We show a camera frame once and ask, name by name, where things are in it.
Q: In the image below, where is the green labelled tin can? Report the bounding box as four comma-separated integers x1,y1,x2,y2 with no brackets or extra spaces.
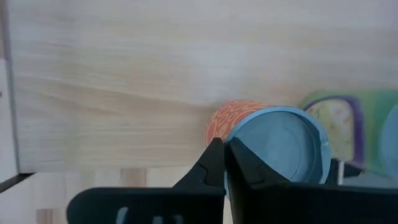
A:
298,88,398,178

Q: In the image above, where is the orange circle-patterned tin can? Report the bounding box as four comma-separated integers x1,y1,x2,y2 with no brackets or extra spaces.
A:
204,100,333,200

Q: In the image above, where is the light wooden shelf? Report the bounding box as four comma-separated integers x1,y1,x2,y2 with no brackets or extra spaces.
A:
0,0,398,194

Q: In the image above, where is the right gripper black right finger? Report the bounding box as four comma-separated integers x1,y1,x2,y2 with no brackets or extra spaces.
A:
224,136,398,224

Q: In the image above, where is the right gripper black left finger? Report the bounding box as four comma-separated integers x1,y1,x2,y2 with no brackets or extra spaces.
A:
66,138,226,224

